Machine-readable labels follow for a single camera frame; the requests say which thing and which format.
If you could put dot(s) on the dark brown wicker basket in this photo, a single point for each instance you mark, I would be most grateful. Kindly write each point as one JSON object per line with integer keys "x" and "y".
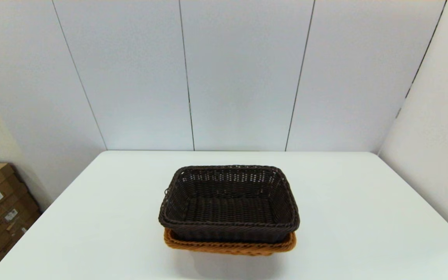
{"x": 228, "y": 210}

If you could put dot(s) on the orange wicker basket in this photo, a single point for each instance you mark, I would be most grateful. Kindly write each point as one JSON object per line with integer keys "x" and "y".
{"x": 228, "y": 248}

